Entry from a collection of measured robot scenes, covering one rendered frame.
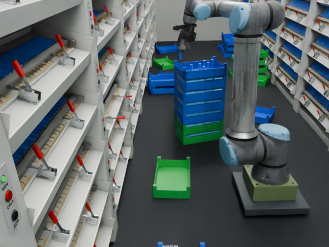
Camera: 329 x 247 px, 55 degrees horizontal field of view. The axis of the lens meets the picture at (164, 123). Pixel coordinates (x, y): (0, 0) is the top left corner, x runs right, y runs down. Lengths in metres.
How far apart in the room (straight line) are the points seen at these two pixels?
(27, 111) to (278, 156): 1.24
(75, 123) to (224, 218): 0.96
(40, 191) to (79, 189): 0.32
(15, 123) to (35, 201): 0.20
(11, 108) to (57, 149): 0.26
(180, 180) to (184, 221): 0.33
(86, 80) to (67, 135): 0.26
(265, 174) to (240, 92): 0.46
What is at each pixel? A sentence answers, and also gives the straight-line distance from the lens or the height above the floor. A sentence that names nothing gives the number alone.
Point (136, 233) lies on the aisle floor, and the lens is 1.61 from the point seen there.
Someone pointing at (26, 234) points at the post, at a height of 0.69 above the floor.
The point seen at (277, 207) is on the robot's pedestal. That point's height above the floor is 0.06.
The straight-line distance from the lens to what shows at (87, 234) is 1.22.
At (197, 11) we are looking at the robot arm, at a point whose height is 0.91.
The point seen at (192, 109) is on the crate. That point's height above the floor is 0.27.
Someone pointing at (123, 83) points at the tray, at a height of 0.53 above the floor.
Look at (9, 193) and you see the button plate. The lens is 0.60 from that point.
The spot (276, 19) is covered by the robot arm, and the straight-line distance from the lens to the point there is 1.44.
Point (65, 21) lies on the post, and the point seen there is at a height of 0.98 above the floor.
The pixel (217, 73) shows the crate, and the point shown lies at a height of 0.50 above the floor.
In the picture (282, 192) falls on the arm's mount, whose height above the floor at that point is 0.11.
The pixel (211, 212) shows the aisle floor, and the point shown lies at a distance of 1.71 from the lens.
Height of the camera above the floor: 1.14
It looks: 26 degrees down
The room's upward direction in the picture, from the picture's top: 1 degrees counter-clockwise
